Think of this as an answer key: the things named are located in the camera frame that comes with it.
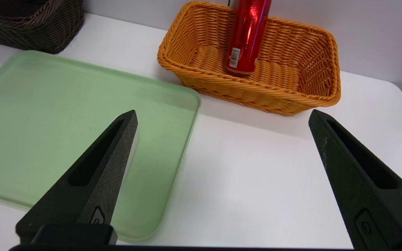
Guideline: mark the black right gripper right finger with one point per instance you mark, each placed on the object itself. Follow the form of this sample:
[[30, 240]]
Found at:
[[361, 195]]

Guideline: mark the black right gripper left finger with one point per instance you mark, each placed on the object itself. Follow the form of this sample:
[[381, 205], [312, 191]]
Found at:
[[92, 188]]

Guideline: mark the light green plastic tray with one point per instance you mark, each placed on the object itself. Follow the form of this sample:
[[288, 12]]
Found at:
[[47, 122]]

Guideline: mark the dark brown wicker basket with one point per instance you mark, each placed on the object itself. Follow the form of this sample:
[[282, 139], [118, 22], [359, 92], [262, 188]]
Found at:
[[30, 28]]

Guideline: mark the orange wicker basket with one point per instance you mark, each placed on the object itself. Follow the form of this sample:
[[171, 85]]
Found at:
[[284, 87]]

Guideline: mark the red drink can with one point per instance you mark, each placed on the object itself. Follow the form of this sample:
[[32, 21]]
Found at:
[[248, 35]]

